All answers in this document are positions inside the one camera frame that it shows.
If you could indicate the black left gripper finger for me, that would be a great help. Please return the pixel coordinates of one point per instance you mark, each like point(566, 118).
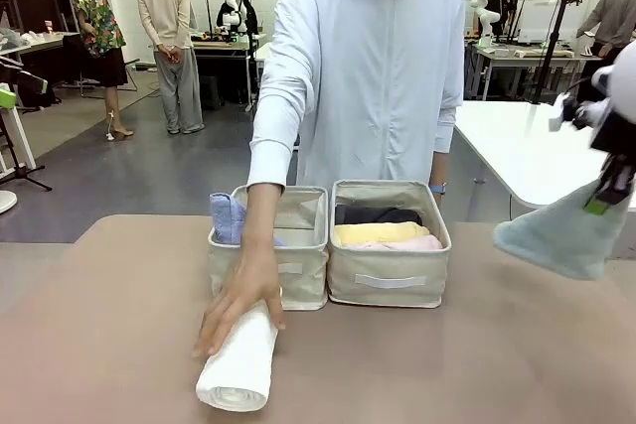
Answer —
point(7, 98)
point(36, 82)

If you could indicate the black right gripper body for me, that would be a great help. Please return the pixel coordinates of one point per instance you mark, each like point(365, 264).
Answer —
point(616, 138)

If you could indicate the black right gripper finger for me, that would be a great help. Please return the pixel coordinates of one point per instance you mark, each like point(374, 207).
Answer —
point(621, 178)
point(598, 200)

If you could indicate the light teal towel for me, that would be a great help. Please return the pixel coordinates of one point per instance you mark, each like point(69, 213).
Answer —
point(561, 240)

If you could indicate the pink towel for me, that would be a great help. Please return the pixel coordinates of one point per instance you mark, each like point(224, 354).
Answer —
point(412, 244)

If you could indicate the yellow towel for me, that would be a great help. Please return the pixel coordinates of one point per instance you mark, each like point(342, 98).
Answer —
point(377, 234)

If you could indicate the dark grey towel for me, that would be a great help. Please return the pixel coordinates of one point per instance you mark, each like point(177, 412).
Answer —
point(372, 214)

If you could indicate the lavender towel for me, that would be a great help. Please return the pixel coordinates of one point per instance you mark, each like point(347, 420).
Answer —
point(226, 220)

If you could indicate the white towel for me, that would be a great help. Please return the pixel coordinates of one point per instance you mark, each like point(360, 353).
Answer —
point(238, 369)

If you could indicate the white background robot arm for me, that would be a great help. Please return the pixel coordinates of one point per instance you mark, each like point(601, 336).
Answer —
point(489, 2)

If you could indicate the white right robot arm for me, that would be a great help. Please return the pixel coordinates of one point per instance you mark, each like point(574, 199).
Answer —
point(618, 81)

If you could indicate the person's left forearm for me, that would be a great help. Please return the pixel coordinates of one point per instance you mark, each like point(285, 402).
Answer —
point(442, 146)

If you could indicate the person's right forearm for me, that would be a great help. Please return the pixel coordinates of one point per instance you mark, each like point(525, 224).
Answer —
point(266, 185)

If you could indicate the person's right hand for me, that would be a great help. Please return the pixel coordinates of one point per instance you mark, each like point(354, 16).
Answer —
point(243, 290)

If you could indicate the white desk with clutter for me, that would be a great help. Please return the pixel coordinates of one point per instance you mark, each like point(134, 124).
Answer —
point(35, 44)

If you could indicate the black floor tripod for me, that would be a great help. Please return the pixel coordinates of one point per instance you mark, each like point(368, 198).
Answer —
point(20, 166)

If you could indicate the woman in floral shirt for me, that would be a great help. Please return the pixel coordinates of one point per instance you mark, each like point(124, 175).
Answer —
point(97, 22)

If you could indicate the white side table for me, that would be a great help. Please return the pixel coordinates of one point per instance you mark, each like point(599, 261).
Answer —
point(522, 146)

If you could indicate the white round floor base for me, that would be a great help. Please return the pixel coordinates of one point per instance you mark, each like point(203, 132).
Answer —
point(6, 203)

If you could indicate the person in grey sweater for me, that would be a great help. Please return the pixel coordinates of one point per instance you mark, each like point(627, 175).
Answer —
point(613, 12)

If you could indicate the background workbench with robot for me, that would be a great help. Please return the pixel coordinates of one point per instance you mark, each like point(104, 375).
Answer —
point(517, 54)

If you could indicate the person in beige sweater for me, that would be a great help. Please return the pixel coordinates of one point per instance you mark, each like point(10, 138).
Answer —
point(171, 37)

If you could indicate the blue wristband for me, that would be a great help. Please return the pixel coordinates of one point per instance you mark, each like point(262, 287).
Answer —
point(438, 189)

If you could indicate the background workbench with tools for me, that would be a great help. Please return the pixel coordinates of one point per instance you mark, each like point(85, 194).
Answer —
point(221, 46)

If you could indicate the beige fabric storage bin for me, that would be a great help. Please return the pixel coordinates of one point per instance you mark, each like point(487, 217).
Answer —
point(298, 275)
point(387, 280)

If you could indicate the person in white hoodie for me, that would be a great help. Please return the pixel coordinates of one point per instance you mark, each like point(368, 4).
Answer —
point(367, 71)

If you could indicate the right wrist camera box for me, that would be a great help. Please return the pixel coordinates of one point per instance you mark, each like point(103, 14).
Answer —
point(569, 113)

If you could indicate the black camera tripod stand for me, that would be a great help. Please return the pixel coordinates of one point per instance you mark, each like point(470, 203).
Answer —
point(554, 42)

